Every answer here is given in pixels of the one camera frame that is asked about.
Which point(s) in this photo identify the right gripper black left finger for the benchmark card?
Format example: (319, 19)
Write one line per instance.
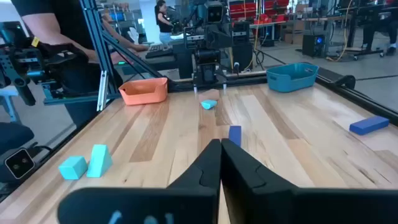
(186, 202)

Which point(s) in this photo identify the black rolling desk stand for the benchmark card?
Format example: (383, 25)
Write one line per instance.
(353, 31)

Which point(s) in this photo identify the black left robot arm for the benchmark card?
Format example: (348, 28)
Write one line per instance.
(208, 73)

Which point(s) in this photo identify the black diagonal frame brace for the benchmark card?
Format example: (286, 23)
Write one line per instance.
(133, 56)

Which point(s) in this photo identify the silver aluminium bracket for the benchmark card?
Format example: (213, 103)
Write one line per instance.
(102, 91)

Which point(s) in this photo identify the black table edge rail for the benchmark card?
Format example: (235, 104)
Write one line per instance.
(367, 104)

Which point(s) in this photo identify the black frame post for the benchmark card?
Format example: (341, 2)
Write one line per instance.
(98, 46)

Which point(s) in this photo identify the black corner bracket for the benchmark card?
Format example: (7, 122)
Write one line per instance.
(346, 82)

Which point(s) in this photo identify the cyan cube block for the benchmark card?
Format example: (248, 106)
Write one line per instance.
(73, 168)

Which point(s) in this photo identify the red storage shelf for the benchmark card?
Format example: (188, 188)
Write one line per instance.
(245, 9)

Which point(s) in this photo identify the cyan half-round block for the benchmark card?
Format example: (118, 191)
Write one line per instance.
(209, 104)

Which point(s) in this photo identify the black keyboard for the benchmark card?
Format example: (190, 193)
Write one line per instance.
(158, 51)

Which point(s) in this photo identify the orange plastic bin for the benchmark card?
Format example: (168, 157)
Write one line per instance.
(144, 93)

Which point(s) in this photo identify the person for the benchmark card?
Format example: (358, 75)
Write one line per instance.
(379, 31)
(164, 23)
(62, 18)

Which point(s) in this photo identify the black frame rails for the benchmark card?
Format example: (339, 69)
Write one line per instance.
(248, 81)

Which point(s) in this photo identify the black computer tower with light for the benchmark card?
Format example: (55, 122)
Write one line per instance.
(312, 46)

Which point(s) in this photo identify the short blue block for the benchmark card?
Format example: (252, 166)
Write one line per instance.
(235, 135)

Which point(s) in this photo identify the teal plastic bin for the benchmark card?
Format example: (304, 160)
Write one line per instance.
(290, 80)

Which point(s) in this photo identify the long blue block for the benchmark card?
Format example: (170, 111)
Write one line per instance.
(369, 125)

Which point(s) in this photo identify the cyan wedge block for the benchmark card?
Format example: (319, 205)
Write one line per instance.
(99, 161)

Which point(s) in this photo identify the table-level camera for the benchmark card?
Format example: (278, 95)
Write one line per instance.
(19, 163)

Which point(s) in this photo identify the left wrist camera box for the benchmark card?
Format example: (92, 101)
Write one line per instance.
(214, 12)

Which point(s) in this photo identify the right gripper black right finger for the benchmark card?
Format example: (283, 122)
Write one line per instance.
(280, 205)

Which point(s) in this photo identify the cardboard box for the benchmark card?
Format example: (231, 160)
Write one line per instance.
(293, 37)

